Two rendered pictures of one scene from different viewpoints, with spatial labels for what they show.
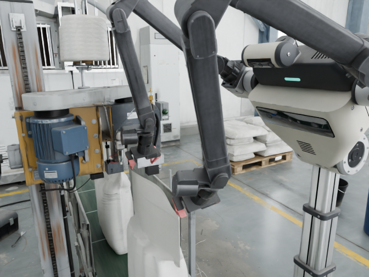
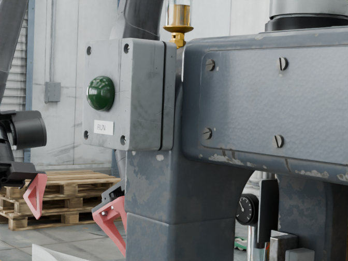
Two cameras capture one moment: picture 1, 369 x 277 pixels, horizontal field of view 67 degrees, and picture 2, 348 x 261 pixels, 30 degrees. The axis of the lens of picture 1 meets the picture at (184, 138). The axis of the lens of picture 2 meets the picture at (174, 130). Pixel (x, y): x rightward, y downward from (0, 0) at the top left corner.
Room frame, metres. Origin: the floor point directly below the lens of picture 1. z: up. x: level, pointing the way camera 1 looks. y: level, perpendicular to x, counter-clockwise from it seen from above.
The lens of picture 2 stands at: (1.97, 0.06, 1.29)
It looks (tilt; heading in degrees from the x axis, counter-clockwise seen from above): 3 degrees down; 170
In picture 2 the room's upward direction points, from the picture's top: 2 degrees clockwise
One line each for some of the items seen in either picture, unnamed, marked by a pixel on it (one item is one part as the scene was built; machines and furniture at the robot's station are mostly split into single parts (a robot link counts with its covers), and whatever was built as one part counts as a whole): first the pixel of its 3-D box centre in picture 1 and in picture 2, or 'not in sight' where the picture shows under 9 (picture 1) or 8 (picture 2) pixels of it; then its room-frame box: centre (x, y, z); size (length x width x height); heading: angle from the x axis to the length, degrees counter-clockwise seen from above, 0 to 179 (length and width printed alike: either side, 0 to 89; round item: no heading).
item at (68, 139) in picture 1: (71, 142); not in sight; (0.97, 0.41, 1.25); 0.10 x 0.08 x 0.12; 143
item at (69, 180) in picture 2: not in sight; (53, 183); (-4.64, 0.03, 0.36); 1.20 x 0.82 x 0.14; 114
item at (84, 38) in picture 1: (85, 39); not in sight; (1.11, 0.37, 1.61); 0.17 x 0.17 x 0.17
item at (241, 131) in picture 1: (242, 131); not in sight; (3.99, -0.86, 0.56); 0.66 x 0.42 x 0.15; 118
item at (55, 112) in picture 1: (51, 111); not in sight; (1.03, 0.49, 1.35); 0.12 x 0.12 x 0.04
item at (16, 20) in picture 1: (17, 21); not in sight; (1.15, 0.63, 1.68); 0.05 x 0.03 x 0.06; 118
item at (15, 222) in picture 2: not in sight; (53, 211); (-4.67, 0.04, 0.07); 1.20 x 0.82 x 0.14; 116
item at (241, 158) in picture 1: (230, 151); not in sight; (4.14, -0.72, 0.20); 0.66 x 0.44 x 0.12; 28
